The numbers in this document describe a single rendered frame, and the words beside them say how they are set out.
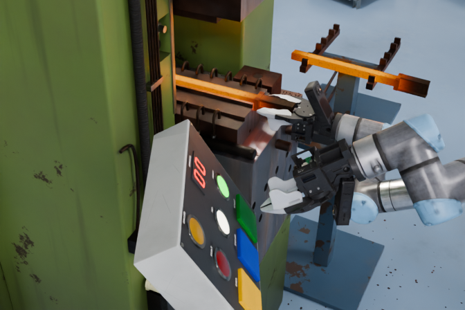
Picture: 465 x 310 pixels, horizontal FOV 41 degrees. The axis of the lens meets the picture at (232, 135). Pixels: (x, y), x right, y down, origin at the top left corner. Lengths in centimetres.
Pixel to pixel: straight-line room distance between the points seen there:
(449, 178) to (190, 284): 49
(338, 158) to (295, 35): 317
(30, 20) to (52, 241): 62
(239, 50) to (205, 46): 11
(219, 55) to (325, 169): 82
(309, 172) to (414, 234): 169
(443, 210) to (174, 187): 47
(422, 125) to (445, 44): 331
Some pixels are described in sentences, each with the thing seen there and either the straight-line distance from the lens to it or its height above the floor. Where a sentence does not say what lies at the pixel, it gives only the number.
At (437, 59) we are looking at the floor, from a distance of 422.
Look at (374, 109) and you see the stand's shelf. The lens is 222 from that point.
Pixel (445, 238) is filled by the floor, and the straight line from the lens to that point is 282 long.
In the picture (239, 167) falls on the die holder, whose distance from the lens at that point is 156.
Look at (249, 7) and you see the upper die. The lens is 143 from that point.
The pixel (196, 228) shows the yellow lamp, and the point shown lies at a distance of 99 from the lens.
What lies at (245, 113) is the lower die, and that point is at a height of 99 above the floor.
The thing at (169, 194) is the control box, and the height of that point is 119.
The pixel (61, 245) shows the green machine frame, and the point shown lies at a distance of 164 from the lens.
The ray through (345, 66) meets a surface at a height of 97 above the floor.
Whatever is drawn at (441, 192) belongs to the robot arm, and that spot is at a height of 116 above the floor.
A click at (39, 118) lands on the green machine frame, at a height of 111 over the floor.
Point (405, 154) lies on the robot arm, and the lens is 114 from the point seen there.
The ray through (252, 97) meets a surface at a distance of 162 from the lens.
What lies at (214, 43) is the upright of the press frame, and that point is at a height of 101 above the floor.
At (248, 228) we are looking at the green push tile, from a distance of 122.
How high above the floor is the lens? 185
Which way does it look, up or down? 35 degrees down
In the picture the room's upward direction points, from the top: 1 degrees clockwise
